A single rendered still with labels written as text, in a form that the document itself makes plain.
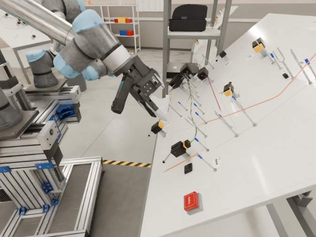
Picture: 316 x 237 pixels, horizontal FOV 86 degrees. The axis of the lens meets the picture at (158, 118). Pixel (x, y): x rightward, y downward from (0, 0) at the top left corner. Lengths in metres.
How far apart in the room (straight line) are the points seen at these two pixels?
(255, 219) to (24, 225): 1.62
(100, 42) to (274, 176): 0.57
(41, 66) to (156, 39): 7.27
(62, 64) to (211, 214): 0.61
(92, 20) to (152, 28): 7.91
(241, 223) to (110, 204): 1.29
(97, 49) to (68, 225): 1.44
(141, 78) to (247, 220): 0.81
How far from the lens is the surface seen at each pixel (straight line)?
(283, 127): 0.65
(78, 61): 0.54
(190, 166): 0.75
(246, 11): 8.21
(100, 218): 1.89
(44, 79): 1.41
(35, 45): 5.60
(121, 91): 0.50
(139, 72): 0.52
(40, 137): 0.99
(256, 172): 0.59
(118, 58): 0.49
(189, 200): 0.63
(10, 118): 1.04
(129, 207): 1.88
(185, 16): 1.57
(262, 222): 1.03
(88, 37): 0.50
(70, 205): 1.79
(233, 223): 0.98
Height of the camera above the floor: 1.63
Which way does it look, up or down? 33 degrees down
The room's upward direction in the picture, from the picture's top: straight up
